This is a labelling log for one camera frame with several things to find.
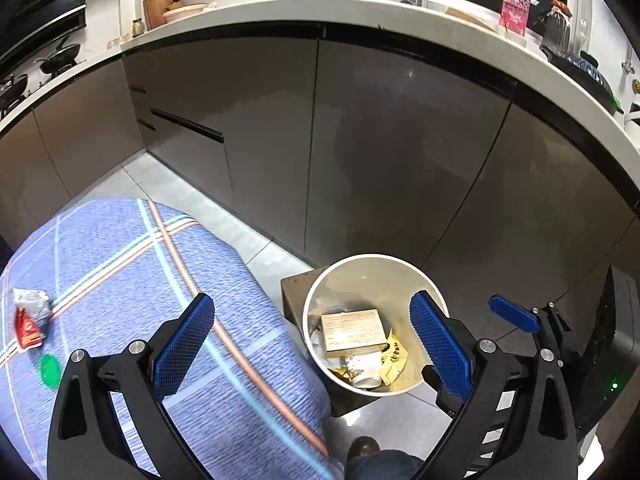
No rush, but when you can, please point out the silver crumpled wrapper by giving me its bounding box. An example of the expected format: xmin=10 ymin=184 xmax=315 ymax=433
xmin=11 ymin=287 xmax=51 ymax=341

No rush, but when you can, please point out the dark patterned pot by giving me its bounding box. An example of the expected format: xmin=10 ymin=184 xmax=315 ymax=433
xmin=542 ymin=47 xmax=626 ymax=113

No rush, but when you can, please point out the black wok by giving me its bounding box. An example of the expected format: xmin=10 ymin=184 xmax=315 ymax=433
xmin=40 ymin=42 xmax=81 ymax=73
xmin=0 ymin=74 xmax=28 ymax=111

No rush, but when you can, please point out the yellow snack packet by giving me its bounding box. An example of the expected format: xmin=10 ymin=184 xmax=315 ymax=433
xmin=380 ymin=330 xmax=410 ymax=386

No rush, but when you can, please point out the brown kitchen counter cabinet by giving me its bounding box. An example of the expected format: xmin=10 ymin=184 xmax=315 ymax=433
xmin=0 ymin=0 xmax=640 ymax=311

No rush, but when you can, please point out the blue plaid tablecloth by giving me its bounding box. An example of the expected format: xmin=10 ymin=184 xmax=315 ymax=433
xmin=0 ymin=197 xmax=333 ymax=480

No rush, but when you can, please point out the wooden cutting board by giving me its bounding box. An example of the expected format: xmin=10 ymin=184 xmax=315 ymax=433
xmin=144 ymin=0 xmax=182 ymax=28

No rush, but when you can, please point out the dark brown low stool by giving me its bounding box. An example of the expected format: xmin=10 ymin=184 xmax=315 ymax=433
xmin=280 ymin=267 xmax=373 ymax=418

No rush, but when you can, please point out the dark glass bottle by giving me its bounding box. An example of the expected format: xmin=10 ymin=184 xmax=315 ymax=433
xmin=540 ymin=0 xmax=573 ymax=53

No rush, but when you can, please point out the person's brown shoe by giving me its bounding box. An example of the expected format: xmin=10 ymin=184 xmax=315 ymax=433
xmin=347 ymin=436 xmax=381 ymax=466

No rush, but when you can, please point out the pink basin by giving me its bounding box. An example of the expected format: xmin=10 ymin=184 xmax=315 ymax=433
xmin=162 ymin=3 xmax=208 ymax=24

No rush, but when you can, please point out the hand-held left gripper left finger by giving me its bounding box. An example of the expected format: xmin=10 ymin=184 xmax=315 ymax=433
xmin=47 ymin=292 xmax=216 ymax=480

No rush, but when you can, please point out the tan cardboard box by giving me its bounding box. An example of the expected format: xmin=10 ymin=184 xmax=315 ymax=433
xmin=320 ymin=308 xmax=388 ymax=358

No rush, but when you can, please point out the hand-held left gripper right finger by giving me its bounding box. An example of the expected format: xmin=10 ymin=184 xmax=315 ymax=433
xmin=407 ymin=291 xmax=581 ymax=480

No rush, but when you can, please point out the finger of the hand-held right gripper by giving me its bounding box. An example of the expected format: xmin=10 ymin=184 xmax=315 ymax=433
xmin=488 ymin=294 xmax=543 ymax=335

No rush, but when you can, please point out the pink bottle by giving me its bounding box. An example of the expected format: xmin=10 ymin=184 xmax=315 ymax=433
xmin=499 ymin=0 xmax=532 ymax=36

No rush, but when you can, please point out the white printed paper cup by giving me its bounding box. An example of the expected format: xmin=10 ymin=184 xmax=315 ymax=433
xmin=345 ymin=352 xmax=383 ymax=388

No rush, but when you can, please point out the white trash bin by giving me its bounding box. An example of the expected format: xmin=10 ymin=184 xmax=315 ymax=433
xmin=302 ymin=254 xmax=451 ymax=397

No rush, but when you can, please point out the green bottle cap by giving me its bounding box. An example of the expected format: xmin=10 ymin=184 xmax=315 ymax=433
xmin=39 ymin=353 xmax=62 ymax=389

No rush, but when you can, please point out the red sachet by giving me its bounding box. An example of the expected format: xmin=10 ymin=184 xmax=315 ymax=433
xmin=14 ymin=306 xmax=43 ymax=350

